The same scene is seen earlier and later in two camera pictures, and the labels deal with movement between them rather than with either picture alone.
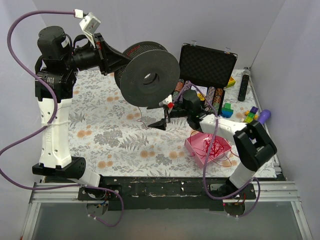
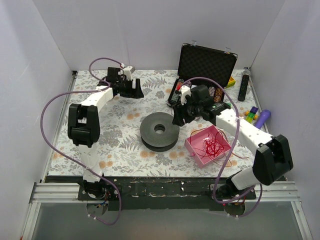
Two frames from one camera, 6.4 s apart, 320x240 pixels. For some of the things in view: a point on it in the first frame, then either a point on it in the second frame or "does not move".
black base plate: x=160 y=193 does not move
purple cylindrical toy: x=264 y=115 does not move
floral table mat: x=111 y=136 does not move
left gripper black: x=102 y=53 → x=128 y=87
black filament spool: x=151 y=77 → x=158 y=132
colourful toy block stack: x=250 y=115 does not move
